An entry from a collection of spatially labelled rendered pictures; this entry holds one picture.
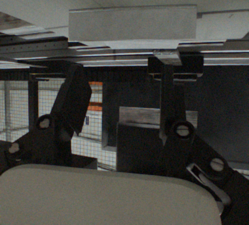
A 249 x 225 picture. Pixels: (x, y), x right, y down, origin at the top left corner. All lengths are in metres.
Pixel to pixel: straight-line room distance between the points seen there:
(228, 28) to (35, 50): 0.59
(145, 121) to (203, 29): 0.13
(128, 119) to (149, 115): 0.03
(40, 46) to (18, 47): 0.10
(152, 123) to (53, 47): 0.46
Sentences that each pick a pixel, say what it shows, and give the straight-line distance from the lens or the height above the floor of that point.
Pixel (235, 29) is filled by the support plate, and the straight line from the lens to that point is 0.20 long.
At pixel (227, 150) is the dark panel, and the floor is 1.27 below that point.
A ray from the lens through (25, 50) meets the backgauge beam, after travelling 0.71.
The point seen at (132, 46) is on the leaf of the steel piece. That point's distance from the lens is 0.25.
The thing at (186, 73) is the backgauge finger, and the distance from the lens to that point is 0.43.
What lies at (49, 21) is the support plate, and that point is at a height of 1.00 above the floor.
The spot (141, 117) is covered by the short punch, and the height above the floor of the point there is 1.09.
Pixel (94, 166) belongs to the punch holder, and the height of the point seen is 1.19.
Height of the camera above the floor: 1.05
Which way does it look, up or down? 4 degrees up
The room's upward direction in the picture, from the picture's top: 179 degrees counter-clockwise
